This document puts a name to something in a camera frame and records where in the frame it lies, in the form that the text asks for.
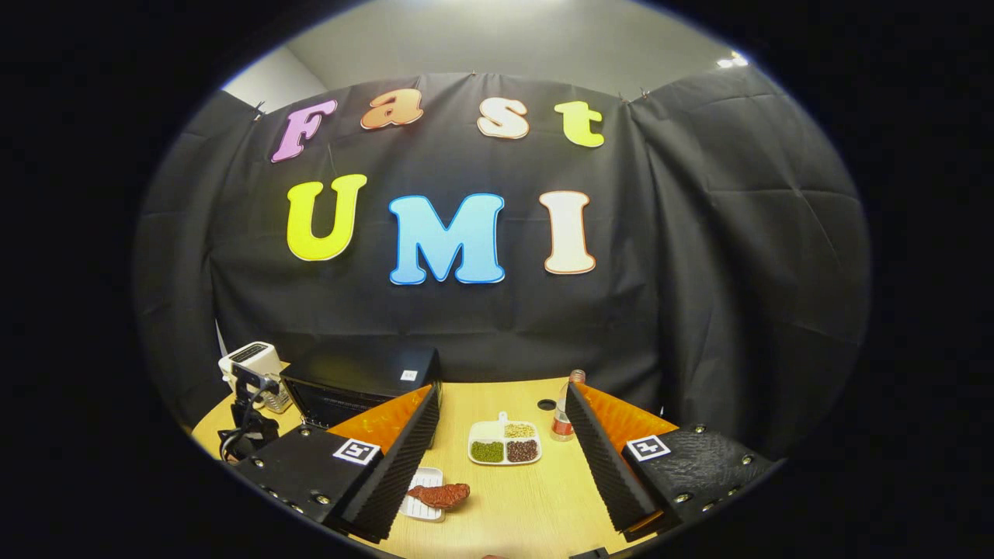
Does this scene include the white toaster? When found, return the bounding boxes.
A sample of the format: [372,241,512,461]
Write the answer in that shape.
[217,342,292,414]

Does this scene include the clear bottle with red label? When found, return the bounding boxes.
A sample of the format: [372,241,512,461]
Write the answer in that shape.
[551,370,587,443]

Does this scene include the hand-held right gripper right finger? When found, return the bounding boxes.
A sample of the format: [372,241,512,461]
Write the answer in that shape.
[563,382,779,543]

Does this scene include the small white ribbed tray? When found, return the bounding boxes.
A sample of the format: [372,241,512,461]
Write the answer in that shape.
[400,467,447,523]

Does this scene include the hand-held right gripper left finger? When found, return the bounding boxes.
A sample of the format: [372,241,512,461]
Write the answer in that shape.
[231,384,443,543]

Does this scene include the black backdrop cloth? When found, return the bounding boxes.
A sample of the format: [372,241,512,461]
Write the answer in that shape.
[132,66,871,459]

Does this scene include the black electric oven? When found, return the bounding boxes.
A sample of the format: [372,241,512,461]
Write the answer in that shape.
[280,345,443,432]

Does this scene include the white divided dish of beans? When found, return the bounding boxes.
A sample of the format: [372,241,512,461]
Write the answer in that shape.
[467,411,542,467]

